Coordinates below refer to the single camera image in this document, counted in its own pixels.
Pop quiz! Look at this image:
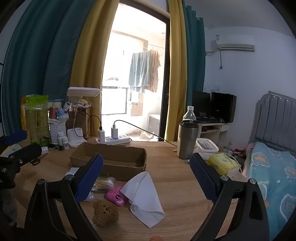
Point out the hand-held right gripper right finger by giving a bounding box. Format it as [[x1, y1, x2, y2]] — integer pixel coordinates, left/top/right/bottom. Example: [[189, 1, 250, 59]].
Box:
[[190, 152, 271, 241]]

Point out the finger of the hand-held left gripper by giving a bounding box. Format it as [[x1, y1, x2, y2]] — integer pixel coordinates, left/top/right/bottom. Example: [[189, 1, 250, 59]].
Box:
[[9, 142, 43, 167], [4, 130, 28, 145]]

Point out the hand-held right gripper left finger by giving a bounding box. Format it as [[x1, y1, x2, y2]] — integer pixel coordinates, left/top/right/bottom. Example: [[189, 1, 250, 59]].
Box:
[[24, 153, 104, 241]]

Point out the clear bag of cotton swabs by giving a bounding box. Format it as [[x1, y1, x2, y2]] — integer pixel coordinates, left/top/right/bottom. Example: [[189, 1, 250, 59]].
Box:
[[91, 176, 116, 201]]

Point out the pink plastic toy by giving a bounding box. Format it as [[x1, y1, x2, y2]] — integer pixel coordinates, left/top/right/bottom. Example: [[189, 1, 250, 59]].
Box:
[[106, 184, 127, 207]]

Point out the brown cardboard box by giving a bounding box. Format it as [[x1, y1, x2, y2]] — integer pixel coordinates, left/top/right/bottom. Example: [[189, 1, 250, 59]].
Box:
[[70, 142, 147, 181]]

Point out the brown fuzzy plush toy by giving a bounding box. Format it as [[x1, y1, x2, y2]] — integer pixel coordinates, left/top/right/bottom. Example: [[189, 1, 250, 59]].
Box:
[[92, 200, 119, 227]]

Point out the white cloth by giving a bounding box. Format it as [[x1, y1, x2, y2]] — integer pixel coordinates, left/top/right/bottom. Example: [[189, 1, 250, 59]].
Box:
[[120, 171, 166, 228]]

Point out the yellow and white small box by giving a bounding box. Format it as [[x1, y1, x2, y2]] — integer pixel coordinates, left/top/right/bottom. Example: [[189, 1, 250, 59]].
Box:
[[0, 144, 22, 158]]

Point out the yellow tissue pack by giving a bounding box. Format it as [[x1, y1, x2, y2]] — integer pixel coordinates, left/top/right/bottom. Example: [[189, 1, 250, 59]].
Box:
[[207, 153, 240, 175]]

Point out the white plastic container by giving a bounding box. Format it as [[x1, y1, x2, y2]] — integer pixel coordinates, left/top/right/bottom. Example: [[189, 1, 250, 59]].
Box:
[[196, 138, 219, 154]]

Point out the green snack packet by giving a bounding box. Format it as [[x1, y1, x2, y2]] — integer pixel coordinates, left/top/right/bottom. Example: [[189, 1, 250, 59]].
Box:
[[21, 95, 51, 145]]

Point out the white perforated basket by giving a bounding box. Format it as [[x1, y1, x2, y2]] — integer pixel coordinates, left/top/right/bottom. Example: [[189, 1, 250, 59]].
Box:
[[48, 123, 67, 144]]

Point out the steel tumbler with black lid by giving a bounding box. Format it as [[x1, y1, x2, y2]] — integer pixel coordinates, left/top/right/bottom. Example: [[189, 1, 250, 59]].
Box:
[[178, 122, 199, 160]]

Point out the white power strip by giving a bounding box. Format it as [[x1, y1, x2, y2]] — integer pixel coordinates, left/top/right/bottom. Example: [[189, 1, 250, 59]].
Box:
[[96, 136, 130, 145]]

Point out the white side desk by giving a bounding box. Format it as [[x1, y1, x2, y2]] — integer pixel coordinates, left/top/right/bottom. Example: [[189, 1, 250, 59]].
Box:
[[196, 122, 232, 149]]

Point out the brown paper bag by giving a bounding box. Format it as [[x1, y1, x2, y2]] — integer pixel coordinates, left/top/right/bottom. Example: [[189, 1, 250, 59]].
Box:
[[66, 109, 89, 137]]

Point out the clear water bottle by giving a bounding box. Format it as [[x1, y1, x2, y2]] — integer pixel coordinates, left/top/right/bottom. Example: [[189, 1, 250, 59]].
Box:
[[183, 106, 196, 124]]

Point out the blue printed blanket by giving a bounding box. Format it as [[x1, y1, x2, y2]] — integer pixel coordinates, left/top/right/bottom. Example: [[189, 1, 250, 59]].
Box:
[[245, 141, 296, 239]]

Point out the outdoor air conditioner unit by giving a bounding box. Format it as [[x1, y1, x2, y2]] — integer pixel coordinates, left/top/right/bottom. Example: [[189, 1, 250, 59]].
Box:
[[148, 113, 161, 137]]

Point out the black monitor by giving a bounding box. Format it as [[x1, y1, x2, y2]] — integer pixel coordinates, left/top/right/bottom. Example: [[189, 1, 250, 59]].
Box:
[[210, 92, 237, 123], [192, 91, 211, 116]]

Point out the white desk lamp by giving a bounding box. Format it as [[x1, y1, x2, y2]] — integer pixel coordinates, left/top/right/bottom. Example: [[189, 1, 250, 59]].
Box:
[[67, 87, 101, 148]]

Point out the wide teal curtain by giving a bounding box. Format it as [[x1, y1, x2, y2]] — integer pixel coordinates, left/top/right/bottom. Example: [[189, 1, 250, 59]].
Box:
[[0, 0, 96, 139]]

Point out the grey padded headboard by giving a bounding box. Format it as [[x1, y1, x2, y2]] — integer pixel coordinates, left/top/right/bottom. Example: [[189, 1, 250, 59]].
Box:
[[248, 91, 296, 152]]

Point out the wide yellow curtain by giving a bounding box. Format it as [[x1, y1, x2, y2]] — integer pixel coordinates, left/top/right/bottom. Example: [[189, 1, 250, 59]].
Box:
[[69, 0, 119, 139]]

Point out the narrow yellow curtain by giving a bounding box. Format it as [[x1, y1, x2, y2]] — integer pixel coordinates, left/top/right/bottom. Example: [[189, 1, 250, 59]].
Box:
[[165, 0, 188, 142]]

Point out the hanging blue towel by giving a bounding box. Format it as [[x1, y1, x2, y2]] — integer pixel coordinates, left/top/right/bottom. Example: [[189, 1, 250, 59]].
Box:
[[128, 51, 152, 93]]

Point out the hanging beige garment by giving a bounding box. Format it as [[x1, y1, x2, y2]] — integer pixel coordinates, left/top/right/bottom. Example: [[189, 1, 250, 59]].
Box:
[[146, 49, 161, 92]]

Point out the white air conditioner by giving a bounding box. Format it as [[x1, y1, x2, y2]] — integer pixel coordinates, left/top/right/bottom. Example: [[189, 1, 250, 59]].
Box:
[[211, 38, 255, 52]]

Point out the black charging cable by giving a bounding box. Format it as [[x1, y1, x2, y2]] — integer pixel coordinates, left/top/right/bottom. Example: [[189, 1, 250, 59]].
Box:
[[73, 105, 102, 138]]

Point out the long charging cable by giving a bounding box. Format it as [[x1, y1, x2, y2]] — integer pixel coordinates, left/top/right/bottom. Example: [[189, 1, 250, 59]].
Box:
[[113, 120, 178, 152]]

